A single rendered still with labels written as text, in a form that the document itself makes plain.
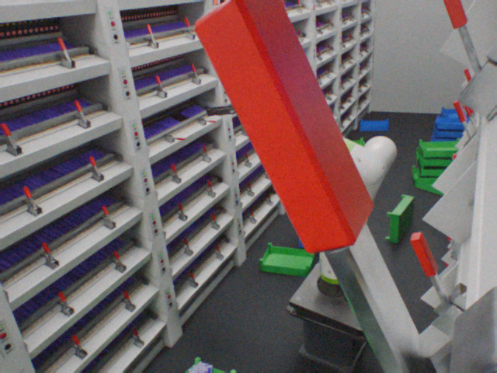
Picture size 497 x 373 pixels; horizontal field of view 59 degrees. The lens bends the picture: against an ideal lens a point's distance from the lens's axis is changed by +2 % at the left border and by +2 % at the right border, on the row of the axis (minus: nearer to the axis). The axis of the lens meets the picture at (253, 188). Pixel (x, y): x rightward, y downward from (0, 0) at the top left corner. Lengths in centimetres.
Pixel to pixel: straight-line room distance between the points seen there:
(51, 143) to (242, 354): 127
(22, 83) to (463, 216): 123
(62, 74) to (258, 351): 145
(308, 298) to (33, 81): 129
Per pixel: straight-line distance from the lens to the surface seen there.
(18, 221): 150
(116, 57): 170
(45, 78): 149
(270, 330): 226
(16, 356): 161
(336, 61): 421
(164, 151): 191
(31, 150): 148
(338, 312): 184
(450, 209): 54
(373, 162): 155
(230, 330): 229
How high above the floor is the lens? 155
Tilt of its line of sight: 25 degrees down
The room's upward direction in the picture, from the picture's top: 5 degrees counter-clockwise
